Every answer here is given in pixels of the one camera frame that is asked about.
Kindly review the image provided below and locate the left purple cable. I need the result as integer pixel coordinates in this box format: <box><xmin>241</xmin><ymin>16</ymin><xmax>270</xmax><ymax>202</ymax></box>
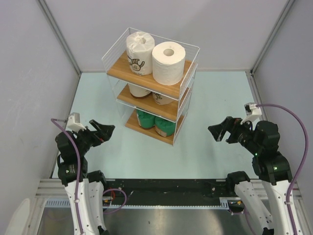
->
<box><xmin>50</xmin><ymin>118</ymin><xmax>128</xmax><ymax>235</ymax></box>

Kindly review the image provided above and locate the plain white paper roll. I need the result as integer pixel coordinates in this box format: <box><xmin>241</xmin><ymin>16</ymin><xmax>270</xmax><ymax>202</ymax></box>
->
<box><xmin>152</xmin><ymin>41</ymin><xmax>186</xmax><ymax>86</ymax></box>

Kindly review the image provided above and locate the cream paper roll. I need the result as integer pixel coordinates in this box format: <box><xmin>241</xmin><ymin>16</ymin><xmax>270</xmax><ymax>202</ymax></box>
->
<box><xmin>128</xmin><ymin>83</ymin><xmax>151</xmax><ymax>98</ymax></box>

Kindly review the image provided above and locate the tan paper roll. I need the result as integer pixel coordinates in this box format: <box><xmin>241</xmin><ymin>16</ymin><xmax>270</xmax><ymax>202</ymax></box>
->
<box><xmin>152</xmin><ymin>92</ymin><xmax>174</xmax><ymax>105</ymax></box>

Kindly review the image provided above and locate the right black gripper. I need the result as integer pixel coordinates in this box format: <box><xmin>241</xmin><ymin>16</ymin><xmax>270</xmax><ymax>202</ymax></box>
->
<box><xmin>207</xmin><ymin>116</ymin><xmax>261</xmax><ymax>154</ymax></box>

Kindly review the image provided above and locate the purple cable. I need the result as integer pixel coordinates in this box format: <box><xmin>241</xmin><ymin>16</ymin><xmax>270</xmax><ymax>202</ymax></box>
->
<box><xmin>255</xmin><ymin>104</ymin><xmax>309</xmax><ymax>235</ymax></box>
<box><xmin>50</xmin><ymin>118</ymin><xmax>128</xmax><ymax>235</ymax></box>

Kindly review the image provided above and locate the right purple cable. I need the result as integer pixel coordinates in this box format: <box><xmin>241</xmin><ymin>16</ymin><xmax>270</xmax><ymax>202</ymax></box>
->
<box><xmin>255</xmin><ymin>104</ymin><xmax>309</xmax><ymax>235</ymax></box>

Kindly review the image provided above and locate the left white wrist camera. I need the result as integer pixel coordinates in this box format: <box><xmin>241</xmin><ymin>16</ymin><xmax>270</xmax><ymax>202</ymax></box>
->
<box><xmin>67</xmin><ymin>113</ymin><xmax>87</xmax><ymax>133</ymax></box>

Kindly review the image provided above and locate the left aluminium frame post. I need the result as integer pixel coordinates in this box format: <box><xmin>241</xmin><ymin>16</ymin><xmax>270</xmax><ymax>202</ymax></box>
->
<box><xmin>36</xmin><ymin>0</ymin><xmax>82</xmax><ymax>77</ymax></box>

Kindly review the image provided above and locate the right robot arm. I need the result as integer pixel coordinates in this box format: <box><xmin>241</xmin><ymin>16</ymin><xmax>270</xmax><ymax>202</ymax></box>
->
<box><xmin>208</xmin><ymin>117</ymin><xmax>302</xmax><ymax>235</ymax></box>

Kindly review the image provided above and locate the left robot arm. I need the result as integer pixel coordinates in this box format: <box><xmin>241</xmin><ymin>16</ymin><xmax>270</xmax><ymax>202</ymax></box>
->
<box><xmin>55</xmin><ymin>119</ymin><xmax>115</xmax><ymax>235</ymax></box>

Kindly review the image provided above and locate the white wire wooden shelf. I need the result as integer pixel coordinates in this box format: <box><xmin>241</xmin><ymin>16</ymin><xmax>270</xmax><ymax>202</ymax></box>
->
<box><xmin>102</xmin><ymin>27</ymin><xmax>200</xmax><ymax>145</ymax></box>

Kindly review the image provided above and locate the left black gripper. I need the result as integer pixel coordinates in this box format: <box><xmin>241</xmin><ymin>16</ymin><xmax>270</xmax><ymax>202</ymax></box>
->
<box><xmin>72</xmin><ymin>119</ymin><xmax>114</xmax><ymax>155</ymax></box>

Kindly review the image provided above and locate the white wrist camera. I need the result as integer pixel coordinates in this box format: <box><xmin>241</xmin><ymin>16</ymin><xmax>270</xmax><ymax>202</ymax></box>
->
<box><xmin>241</xmin><ymin>102</ymin><xmax>262</xmax><ymax>124</ymax></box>
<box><xmin>67</xmin><ymin>113</ymin><xmax>87</xmax><ymax>133</ymax></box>

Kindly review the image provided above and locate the white slotted cable duct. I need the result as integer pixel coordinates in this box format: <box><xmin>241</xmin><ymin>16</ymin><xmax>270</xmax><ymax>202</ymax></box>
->
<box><xmin>45</xmin><ymin>196</ymin><xmax>229</xmax><ymax>210</ymax></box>

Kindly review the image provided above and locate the green roll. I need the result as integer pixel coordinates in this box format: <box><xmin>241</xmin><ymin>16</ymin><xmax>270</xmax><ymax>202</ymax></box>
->
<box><xmin>136</xmin><ymin>110</ymin><xmax>155</xmax><ymax>129</ymax></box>
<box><xmin>155</xmin><ymin>117</ymin><xmax>176</xmax><ymax>137</ymax></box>

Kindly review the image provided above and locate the aluminium frame post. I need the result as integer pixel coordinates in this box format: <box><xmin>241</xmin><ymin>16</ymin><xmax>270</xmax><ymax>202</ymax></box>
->
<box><xmin>250</xmin><ymin>0</ymin><xmax>296</xmax><ymax>74</ymax></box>
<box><xmin>36</xmin><ymin>0</ymin><xmax>82</xmax><ymax>77</ymax></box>

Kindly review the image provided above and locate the right aluminium frame post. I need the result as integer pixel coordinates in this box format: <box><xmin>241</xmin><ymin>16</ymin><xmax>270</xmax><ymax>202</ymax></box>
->
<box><xmin>250</xmin><ymin>0</ymin><xmax>296</xmax><ymax>74</ymax></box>

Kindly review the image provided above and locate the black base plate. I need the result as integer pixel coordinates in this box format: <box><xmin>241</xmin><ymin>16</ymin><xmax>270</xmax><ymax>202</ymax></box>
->
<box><xmin>105</xmin><ymin>179</ymin><xmax>244</xmax><ymax>213</ymax></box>

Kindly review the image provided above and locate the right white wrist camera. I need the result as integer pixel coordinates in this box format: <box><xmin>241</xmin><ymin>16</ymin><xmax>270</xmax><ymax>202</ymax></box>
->
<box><xmin>241</xmin><ymin>102</ymin><xmax>262</xmax><ymax>124</ymax></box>

